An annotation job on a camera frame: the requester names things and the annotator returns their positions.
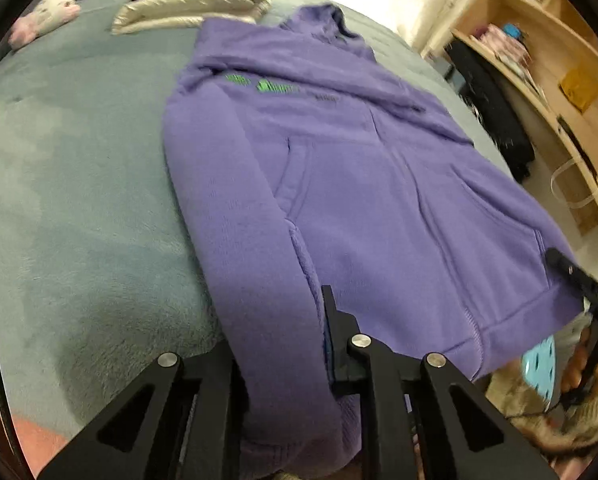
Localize yellow bag on shelf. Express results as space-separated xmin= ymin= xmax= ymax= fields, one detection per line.
xmin=559 ymin=64 xmax=598 ymax=114

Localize cream padded jacket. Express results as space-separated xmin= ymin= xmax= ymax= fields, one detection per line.
xmin=111 ymin=0 xmax=270 ymax=35

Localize light blue perforated stool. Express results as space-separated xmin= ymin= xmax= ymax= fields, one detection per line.
xmin=521 ymin=336 xmax=557 ymax=408

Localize purple fleece hoodie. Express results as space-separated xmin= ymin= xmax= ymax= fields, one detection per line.
xmin=163 ymin=4 xmax=582 ymax=479

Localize pink white plush toy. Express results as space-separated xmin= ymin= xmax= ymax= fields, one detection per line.
xmin=8 ymin=0 xmax=81 ymax=50

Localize right hand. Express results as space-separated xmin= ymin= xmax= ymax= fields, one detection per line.
xmin=560 ymin=327 xmax=598 ymax=396

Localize white cable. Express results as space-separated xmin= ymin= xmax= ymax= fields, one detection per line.
xmin=549 ymin=156 xmax=598 ymax=212

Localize pink boxes on shelf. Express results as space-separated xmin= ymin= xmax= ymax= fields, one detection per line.
xmin=474 ymin=24 xmax=532 ymax=78

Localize wooden shelf unit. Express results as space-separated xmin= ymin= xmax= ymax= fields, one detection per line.
xmin=413 ymin=0 xmax=598 ymax=235

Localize grey-blue fleece blanket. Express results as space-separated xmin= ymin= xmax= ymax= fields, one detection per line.
xmin=0 ymin=0 xmax=515 ymax=441

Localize black hanging clothes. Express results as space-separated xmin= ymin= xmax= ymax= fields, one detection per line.
xmin=445 ymin=39 xmax=535 ymax=183

